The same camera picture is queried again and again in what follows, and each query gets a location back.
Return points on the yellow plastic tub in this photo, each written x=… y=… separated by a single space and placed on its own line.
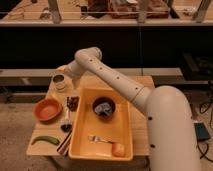
x=116 y=129

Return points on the dark brown food piece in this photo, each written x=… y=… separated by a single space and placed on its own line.
x=73 y=103

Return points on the red bowl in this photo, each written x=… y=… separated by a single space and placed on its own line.
x=47 y=109

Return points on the metal fork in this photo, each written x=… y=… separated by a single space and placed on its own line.
x=98 y=139

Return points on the blue box on floor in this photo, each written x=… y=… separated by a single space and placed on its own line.
x=202 y=133

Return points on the dark bowl with cloth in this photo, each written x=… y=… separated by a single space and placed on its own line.
x=104 y=107

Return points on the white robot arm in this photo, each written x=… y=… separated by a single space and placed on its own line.
x=172 y=137

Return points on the green pepper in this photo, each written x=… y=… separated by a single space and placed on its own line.
x=48 y=139

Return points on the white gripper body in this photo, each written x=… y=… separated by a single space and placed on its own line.
x=76 y=82

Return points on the wooden table board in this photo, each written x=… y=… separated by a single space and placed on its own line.
x=138 y=121

